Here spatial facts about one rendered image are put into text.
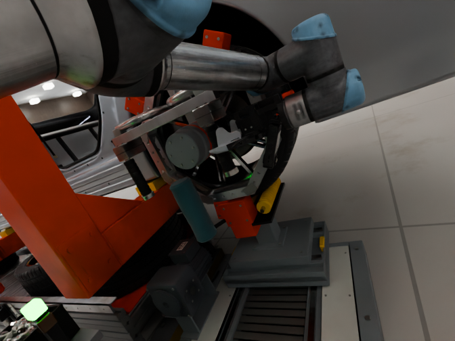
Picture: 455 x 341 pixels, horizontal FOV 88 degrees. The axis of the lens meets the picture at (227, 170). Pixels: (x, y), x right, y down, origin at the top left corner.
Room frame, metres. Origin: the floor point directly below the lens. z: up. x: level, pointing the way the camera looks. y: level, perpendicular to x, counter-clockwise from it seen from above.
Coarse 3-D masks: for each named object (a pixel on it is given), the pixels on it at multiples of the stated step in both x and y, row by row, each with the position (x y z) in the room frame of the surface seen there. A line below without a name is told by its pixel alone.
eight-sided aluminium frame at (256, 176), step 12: (156, 96) 0.97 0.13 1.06; (252, 96) 0.79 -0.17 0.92; (264, 96) 0.81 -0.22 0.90; (144, 108) 0.99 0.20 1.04; (156, 132) 1.07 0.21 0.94; (156, 144) 1.06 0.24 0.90; (156, 156) 1.02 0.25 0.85; (168, 168) 1.03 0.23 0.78; (264, 168) 0.81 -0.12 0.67; (168, 180) 1.02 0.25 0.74; (192, 180) 1.03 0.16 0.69; (252, 180) 0.84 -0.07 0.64; (204, 192) 0.97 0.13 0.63; (216, 192) 0.94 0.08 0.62; (228, 192) 0.90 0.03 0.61; (240, 192) 0.88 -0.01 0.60; (252, 192) 0.85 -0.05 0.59
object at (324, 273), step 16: (320, 224) 1.12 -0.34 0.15; (320, 240) 0.97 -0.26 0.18; (320, 256) 0.87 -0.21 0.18; (224, 272) 1.07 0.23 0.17; (240, 272) 1.04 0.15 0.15; (256, 272) 0.99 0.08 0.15; (272, 272) 0.95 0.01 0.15; (288, 272) 0.90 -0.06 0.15; (304, 272) 0.84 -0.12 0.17; (320, 272) 0.81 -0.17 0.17
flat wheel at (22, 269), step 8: (32, 256) 1.74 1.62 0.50; (24, 264) 1.63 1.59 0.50; (32, 264) 1.66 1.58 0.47; (16, 272) 1.52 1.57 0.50; (24, 272) 1.45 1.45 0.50; (32, 272) 1.42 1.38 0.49; (40, 272) 1.42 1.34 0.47; (24, 280) 1.46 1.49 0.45; (32, 280) 1.43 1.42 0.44; (40, 280) 1.42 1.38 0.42; (48, 280) 1.42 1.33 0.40; (24, 288) 1.49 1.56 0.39; (32, 288) 1.44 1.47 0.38; (40, 288) 1.44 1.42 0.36; (48, 288) 1.42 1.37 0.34; (56, 288) 1.43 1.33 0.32
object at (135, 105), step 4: (128, 100) 1.02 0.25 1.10; (132, 100) 1.01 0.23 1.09; (136, 100) 1.00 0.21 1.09; (140, 100) 0.99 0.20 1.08; (144, 100) 1.00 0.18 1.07; (128, 104) 1.02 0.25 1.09; (132, 104) 1.01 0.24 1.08; (136, 104) 1.01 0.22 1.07; (140, 104) 1.00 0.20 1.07; (128, 108) 1.03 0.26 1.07; (132, 108) 1.02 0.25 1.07; (136, 108) 1.01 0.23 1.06; (140, 108) 1.00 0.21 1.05; (132, 112) 1.02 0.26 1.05; (136, 112) 1.02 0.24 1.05; (140, 112) 1.01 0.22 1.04
